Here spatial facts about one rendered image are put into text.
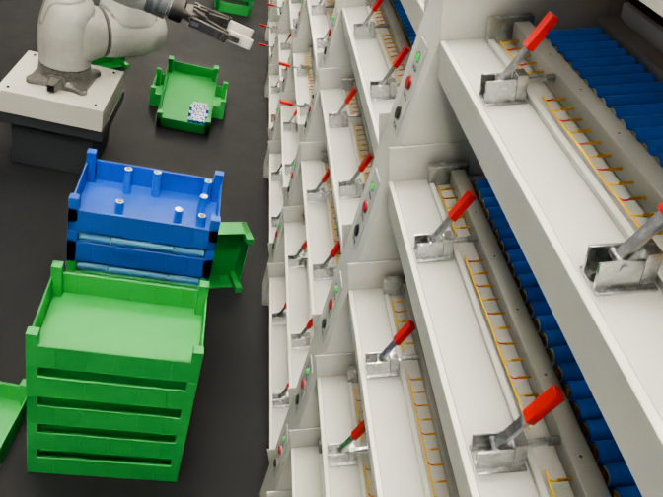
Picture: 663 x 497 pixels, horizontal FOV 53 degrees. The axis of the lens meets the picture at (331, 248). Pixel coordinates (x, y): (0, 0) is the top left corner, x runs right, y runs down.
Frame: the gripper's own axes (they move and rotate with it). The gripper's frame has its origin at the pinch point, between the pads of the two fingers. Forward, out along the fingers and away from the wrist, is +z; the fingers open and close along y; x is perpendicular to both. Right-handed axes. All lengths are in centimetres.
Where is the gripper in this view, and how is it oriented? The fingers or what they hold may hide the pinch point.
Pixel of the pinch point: (242, 35)
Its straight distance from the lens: 195.3
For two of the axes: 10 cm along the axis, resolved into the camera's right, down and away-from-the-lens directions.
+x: 4.5, -7.3, -5.2
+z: 8.9, 3.1, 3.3
